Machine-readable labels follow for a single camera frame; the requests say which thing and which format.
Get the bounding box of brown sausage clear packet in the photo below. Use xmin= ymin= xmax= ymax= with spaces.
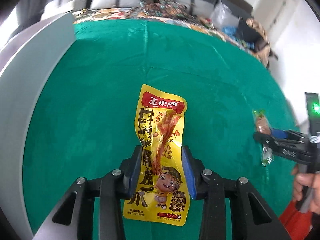
xmin=252 ymin=109 xmax=275 ymax=167

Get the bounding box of yellow chicken feet packet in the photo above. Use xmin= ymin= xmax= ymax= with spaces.
xmin=123 ymin=85 xmax=190 ymax=226

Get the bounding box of person right hand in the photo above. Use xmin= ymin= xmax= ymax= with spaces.
xmin=291 ymin=164 xmax=320 ymax=215

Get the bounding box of green satin cloth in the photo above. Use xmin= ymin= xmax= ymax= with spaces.
xmin=22 ymin=19 xmax=301 ymax=240

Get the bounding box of black clothing pile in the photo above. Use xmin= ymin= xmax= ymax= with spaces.
xmin=235 ymin=18 xmax=262 ymax=43

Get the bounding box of blue plastic bag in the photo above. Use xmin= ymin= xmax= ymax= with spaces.
xmin=221 ymin=26 xmax=255 ymax=50

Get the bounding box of clear plastic bag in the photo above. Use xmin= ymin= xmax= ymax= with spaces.
xmin=210 ymin=0 xmax=239 ymax=30

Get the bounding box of patterned folded blanket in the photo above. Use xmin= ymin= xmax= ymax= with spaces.
xmin=138 ymin=0 xmax=195 ymax=21

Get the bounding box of floral bed cover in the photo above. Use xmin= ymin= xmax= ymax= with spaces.
xmin=72 ymin=8 xmax=270 ymax=67

